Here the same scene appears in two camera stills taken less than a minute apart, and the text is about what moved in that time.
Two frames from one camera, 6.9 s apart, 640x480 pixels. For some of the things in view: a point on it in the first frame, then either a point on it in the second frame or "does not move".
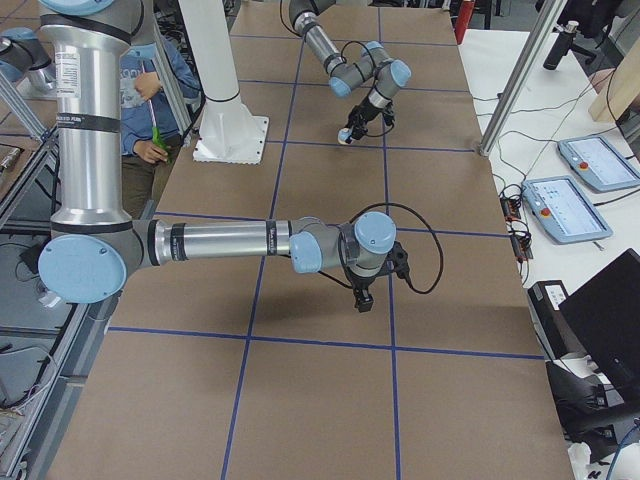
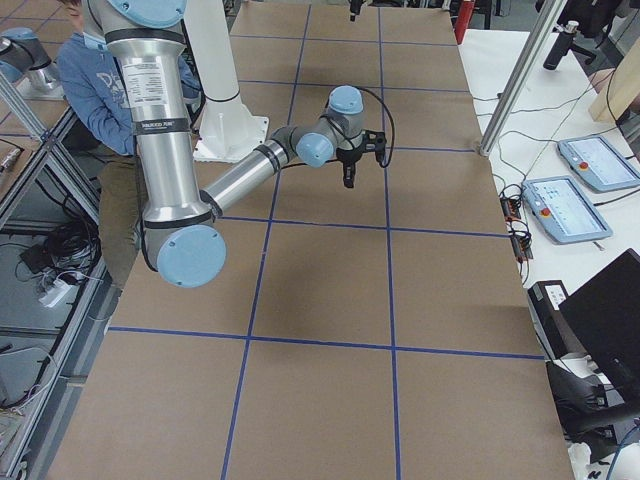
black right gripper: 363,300 to 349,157
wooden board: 621,90 does not move
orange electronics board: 510,207 does not move
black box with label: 545,297 does not move
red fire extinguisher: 462,21 does not move
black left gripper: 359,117 to 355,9
